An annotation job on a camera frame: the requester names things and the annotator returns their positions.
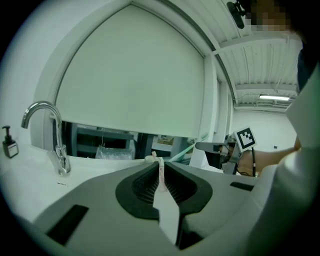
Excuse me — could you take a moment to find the person's black star-print shirt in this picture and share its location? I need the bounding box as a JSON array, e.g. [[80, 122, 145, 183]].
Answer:
[[296, 37, 320, 91]]

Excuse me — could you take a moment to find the cream roller blind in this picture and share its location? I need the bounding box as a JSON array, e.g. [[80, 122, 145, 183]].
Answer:
[[54, 4, 206, 139]]

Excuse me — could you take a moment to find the black soap pump bottle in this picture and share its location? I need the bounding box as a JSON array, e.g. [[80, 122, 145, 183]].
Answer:
[[1, 125, 20, 159]]

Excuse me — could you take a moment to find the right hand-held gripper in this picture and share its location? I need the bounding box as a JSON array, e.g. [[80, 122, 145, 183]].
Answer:
[[194, 126, 258, 176]]

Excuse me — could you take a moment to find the clear plastic wrap bundle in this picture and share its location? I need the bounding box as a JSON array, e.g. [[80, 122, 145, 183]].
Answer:
[[95, 144, 136, 160]]

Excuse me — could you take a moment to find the white vanity cabinet with sink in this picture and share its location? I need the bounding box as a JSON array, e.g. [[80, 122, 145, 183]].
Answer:
[[0, 143, 156, 226]]

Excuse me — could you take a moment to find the dark window frame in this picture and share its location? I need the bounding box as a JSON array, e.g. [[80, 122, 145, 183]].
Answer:
[[62, 119, 201, 161]]

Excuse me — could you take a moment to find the chrome curved faucet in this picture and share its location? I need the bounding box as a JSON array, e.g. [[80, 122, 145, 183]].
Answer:
[[20, 100, 72, 177]]

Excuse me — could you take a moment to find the black head-worn camera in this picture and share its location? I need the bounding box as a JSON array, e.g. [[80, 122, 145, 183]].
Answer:
[[226, 0, 252, 30]]

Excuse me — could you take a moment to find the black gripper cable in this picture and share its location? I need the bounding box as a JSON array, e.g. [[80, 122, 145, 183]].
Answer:
[[250, 147, 258, 177]]

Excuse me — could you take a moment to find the ceiling strip light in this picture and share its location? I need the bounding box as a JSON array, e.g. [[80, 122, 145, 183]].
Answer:
[[258, 93, 293, 101]]

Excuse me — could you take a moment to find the translucent white cup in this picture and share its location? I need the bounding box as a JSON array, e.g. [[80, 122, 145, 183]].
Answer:
[[189, 149, 208, 167]]

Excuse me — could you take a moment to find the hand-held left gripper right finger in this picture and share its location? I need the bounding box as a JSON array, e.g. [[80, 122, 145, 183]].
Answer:
[[164, 161, 266, 256]]

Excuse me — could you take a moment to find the person's head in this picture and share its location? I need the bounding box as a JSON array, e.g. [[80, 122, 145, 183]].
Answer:
[[243, 0, 293, 32]]

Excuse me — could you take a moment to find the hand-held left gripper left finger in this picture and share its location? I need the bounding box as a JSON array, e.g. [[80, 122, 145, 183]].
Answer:
[[33, 161, 179, 256]]

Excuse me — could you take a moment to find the person's right forearm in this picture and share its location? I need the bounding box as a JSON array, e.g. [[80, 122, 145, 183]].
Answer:
[[237, 139, 302, 177]]

